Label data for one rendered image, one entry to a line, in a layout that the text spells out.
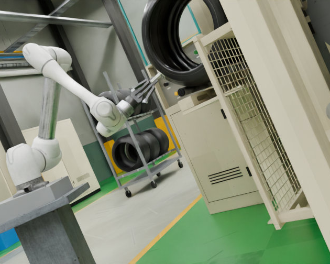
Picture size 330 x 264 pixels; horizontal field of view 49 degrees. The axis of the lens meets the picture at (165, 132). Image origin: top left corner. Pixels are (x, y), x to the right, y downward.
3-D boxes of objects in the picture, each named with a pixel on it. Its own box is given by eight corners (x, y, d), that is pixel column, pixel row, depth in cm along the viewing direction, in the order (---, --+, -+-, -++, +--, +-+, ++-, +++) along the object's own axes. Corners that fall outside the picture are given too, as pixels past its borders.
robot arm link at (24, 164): (8, 188, 202) (-6, 152, 202) (30, 179, 220) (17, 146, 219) (30, 180, 197) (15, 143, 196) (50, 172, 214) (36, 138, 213)
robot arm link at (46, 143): (22, 170, 221) (44, 162, 241) (44, 177, 216) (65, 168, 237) (34, 43, 205) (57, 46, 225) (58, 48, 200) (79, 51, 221)
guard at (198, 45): (331, 150, 190) (278, 29, 189) (335, 149, 189) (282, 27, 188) (275, 230, 120) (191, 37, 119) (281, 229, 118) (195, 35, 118)
